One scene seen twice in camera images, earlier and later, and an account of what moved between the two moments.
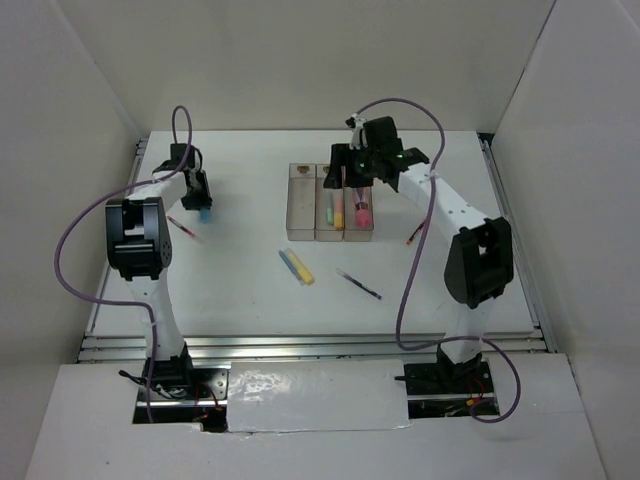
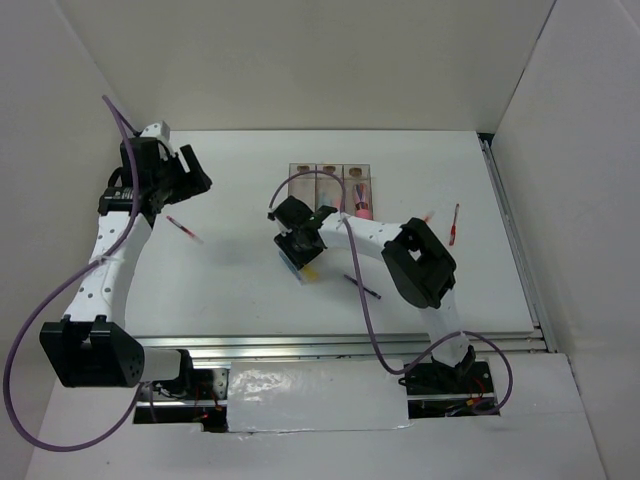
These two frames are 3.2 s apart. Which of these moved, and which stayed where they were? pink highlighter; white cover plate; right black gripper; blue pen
Moved: right black gripper
Stayed: blue pen; white cover plate; pink highlighter
